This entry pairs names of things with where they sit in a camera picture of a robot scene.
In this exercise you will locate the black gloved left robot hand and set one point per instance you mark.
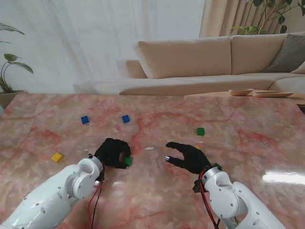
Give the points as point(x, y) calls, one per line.
point(110, 152)

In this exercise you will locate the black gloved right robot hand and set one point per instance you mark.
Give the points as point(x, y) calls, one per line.
point(193, 159)

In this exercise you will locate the green toy brick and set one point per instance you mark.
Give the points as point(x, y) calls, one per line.
point(128, 161)
point(200, 131)

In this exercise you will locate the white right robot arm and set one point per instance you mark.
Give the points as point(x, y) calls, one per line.
point(226, 198)

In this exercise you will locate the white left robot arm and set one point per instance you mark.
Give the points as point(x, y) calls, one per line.
point(47, 200)

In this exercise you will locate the blue toy brick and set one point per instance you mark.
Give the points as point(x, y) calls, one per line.
point(126, 118)
point(85, 120)

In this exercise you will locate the wooden coffee table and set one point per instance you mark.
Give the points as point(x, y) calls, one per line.
point(214, 93)

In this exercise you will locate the wooden bowl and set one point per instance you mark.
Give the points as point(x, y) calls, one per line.
point(240, 91)

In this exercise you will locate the beige corner sofa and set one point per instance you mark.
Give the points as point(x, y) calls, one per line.
point(186, 57)

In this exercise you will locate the flat wooden tray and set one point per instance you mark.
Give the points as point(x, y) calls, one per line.
point(272, 94)

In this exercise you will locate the beige plant pot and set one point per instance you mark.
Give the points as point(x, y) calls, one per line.
point(9, 97)

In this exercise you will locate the white sheer curtain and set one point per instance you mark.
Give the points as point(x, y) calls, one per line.
point(95, 35)

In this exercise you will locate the broad-leaf potted plant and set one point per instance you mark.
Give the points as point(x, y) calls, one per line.
point(23, 67)

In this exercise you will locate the beige sofa pillow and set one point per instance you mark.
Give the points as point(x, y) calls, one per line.
point(299, 70)

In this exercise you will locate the beige curtain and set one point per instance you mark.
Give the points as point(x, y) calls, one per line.
point(214, 19)

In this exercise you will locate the grey sofa cushion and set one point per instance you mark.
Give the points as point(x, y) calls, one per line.
point(288, 52)

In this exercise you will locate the tall leafy houseplant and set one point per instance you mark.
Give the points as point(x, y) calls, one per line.
point(282, 19)

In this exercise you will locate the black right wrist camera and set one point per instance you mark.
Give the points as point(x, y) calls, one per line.
point(196, 186)

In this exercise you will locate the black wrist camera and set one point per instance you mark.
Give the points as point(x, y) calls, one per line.
point(196, 186)
point(101, 177)

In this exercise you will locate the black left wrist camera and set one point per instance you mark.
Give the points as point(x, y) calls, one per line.
point(101, 177)

